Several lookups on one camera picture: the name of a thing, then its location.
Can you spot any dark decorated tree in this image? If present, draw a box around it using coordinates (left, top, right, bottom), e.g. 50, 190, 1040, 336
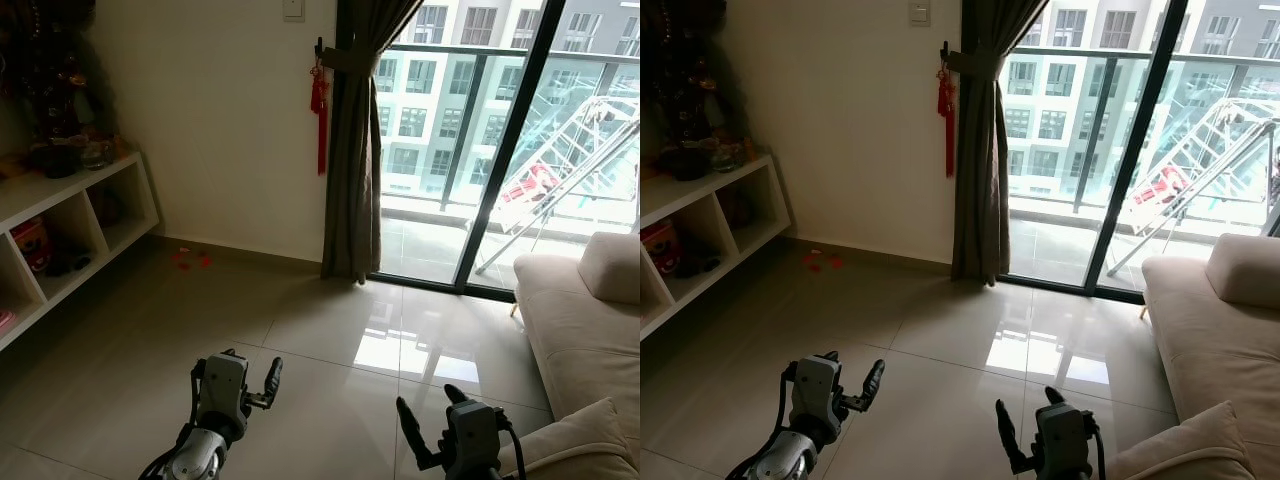
0, 0, 119, 179
640, 0, 749, 183

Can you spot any beige fabric sofa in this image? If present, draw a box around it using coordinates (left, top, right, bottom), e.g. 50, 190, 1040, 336
1141, 254, 1280, 446
512, 252, 641, 446

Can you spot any white cube shelf unit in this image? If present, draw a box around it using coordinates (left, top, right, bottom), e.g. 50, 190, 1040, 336
0, 150, 161, 352
640, 153, 792, 340

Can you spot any red box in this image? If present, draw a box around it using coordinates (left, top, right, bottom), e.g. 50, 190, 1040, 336
9, 219, 54, 274
641, 220, 683, 278

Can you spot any beige pillow with pointed corners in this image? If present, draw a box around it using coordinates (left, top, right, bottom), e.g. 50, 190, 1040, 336
497, 397, 641, 480
1100, 401, 1257, 480

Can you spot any beige boxy pillow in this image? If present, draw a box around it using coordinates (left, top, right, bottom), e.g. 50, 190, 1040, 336
578, 231, 641, 305
1204, 233, 1280, 309

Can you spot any red cloth on rack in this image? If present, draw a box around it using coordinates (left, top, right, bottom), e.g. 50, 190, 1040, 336
1129, 166, 1197, 209
499, 164, 562, 207

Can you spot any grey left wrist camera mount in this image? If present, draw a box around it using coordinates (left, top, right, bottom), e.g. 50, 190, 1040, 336
793, 354, 844, 443
196, 352, 251, 441

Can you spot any metal clothes drying rack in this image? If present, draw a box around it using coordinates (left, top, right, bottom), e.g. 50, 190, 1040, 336
1104, 96, 1280, 280
473, 94, 641, 278

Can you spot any dark object in shelf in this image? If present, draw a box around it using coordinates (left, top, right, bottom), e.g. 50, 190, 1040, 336
680, 243, 723, 275
45, 243, 93, 277

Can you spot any black sliding door frame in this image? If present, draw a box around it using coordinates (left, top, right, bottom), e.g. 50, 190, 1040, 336
995, 0, 1191, 301
368, 0, 567, 301

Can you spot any red tassel ornament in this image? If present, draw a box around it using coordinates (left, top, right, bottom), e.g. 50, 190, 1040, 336
936, 64, 957, 180
309, 60, 332, 177

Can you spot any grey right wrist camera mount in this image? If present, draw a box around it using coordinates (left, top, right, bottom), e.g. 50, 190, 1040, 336
443, 402, 503, 480
1036, 403, 1097, 480

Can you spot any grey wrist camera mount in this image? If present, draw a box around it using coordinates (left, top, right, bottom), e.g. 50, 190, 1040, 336
443, 402, 503, 480
196, 352, 251, 441
1036, 403, 1097, 480
793, 354, 844, 443

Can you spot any glass balcony railing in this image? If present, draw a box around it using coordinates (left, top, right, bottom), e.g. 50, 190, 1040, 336
1003, 45, 1280, 213
375, 42, 641, 206

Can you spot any dark grey-brown curtain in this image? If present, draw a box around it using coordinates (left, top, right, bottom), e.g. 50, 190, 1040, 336
320, 0, 428, 285
949, 0, 1053, 287

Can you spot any curtain tieback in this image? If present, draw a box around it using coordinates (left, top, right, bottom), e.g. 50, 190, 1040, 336
941, 41, 1009, 80
316, 38, 389, 77

